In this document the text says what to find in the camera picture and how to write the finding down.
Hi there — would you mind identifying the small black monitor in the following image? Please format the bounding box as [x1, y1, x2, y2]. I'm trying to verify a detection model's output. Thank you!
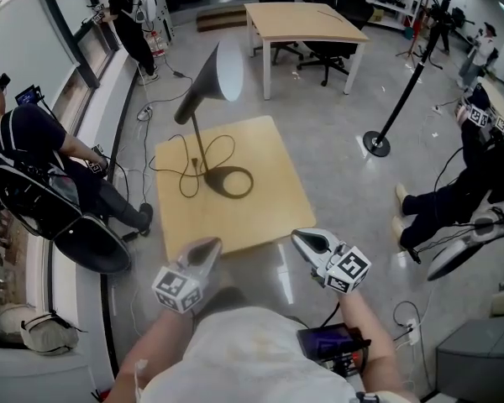
[14, 84, 46, 107]

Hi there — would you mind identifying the black desk lamp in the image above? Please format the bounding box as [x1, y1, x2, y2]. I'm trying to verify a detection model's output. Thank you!
[173, 39, 255, 200]

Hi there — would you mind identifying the black chest-mounted monitor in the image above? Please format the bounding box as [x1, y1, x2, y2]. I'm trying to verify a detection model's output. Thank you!
[296, 322, 371, 377]

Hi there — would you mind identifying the round white table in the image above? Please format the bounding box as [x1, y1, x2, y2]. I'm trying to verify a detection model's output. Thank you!
[475, 76, 504, 137]

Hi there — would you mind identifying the small wooden side table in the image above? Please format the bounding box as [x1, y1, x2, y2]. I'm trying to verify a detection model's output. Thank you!
[154, 114, 318, 259]

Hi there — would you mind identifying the person's white t-shirt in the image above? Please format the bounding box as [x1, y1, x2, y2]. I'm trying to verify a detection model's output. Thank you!
[139, 306, 365, 403]

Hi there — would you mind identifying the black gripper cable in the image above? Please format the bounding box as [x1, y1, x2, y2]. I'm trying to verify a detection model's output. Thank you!
[322, 301, 342, 330]

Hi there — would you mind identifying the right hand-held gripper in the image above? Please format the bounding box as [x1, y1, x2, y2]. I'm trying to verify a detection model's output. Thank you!
[290, 227, 374, 296]

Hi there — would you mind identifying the black shell backpack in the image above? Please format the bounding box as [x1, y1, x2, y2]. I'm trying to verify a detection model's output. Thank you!
[0, 152, 132, 275]

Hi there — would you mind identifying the wooden tripod stand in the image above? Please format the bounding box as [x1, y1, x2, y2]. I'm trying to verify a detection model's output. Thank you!
[396, 9, 430, 69]

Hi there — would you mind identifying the black coat stand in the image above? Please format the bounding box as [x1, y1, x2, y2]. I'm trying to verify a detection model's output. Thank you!
[362, 0, 468, 158]

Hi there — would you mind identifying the grey shoulder strap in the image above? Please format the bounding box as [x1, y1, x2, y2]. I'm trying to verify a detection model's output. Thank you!
[351, 390, 388, 403]

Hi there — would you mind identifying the person's left forearm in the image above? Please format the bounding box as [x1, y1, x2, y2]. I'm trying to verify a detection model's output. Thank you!
[114, 307, 195, 403]

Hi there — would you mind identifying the person's right forearm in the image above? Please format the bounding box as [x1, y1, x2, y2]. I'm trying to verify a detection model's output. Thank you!
[339, 287, 422, 403]

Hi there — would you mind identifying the black framed window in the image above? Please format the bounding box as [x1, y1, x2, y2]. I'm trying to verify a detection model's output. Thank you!
[0, 0, 125, 352]

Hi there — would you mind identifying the black cable coil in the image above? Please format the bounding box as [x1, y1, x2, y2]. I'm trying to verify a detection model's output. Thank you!
[148, 133, 237, 200]

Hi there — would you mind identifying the grey storage box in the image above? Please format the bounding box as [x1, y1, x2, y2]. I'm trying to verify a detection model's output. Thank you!
[434, 318, 504, 403]

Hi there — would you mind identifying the beige fabric bag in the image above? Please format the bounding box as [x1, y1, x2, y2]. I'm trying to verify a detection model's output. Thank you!
[19, 310, 81, 357]

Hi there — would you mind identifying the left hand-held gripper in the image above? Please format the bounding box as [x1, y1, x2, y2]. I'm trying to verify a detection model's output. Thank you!
[150, 236, 224, 317]

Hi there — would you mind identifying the wooden step platform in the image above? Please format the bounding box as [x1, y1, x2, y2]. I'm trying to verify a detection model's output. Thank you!
[196, 4, 249, 33]

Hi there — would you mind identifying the clear water bottle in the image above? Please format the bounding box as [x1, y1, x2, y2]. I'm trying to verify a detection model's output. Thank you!
[148, 31, 171, 59]

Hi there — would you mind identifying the large wooden white-legged table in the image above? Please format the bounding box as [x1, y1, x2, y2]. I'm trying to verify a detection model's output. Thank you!
[243, 2, 370, 101]

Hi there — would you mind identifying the grey white shell backpack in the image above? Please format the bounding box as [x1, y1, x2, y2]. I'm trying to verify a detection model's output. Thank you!
[427, 205, 504, 283]

